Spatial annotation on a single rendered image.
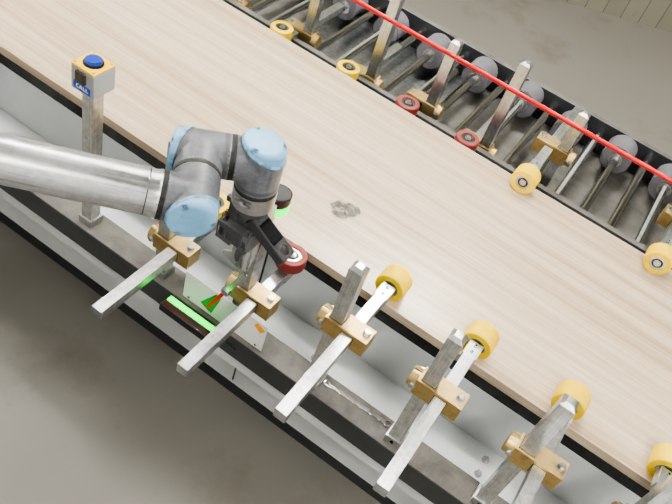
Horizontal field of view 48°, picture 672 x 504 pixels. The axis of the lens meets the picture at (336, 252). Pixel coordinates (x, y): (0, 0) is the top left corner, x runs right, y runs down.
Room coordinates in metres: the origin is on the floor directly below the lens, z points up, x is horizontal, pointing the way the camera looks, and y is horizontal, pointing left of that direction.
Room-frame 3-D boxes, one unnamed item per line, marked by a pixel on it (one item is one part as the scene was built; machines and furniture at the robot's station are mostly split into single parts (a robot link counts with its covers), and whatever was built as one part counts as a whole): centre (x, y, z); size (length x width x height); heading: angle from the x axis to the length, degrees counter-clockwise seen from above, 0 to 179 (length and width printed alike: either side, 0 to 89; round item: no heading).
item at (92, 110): (1.34, 0.67, 0.92); 0.05 x 0.04 x 0.45; 72
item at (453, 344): (1.02, -0.30, 0.90); 0.03 x 0.03 x 0.48; 72
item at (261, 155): (1.10, 0.20, 1.32); 0.10 x 0.09 x 0.12; 108
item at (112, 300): (1.18, 0.40, 0.83); 0.43 x 0.03 x 0.04; 162
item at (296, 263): (1.29, 0.10, 0.85); 0.08 x 0.08 x 0.11
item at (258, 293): (1.17, 0.16, 0.84); 0.13 x 0.06 x 0.05; 72
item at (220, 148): (1.06, 0.30, 1.32); 0.12 x 0.12 x 0.09; 18
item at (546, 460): (0.94, -0.56, 0.94); 0.13 x 0.06 x 0.05; 72
